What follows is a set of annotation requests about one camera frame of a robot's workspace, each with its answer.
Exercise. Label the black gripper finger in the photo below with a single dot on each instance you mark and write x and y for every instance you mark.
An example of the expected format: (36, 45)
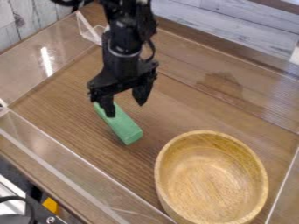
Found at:
(106, 106)
(142, 88)

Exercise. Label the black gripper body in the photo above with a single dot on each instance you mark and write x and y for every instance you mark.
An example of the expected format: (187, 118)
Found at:
(120, 68)

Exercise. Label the green rectangular block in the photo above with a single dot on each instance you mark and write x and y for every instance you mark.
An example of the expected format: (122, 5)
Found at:
(122, 124)

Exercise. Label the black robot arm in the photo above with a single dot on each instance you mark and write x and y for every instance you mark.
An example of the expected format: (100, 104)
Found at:
(131, 24)

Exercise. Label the brown wooden bowl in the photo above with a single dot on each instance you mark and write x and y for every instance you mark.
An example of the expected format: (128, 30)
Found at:
(210, 179)

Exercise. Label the yellow tag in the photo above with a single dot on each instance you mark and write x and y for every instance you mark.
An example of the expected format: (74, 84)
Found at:
(51, 205)

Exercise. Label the clear acrylic corner bracket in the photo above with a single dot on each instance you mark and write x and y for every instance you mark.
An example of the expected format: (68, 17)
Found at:
(91, 33)

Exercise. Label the clear acrylic tray wall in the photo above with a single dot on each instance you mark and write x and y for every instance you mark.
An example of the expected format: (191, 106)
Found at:
(74, 199)

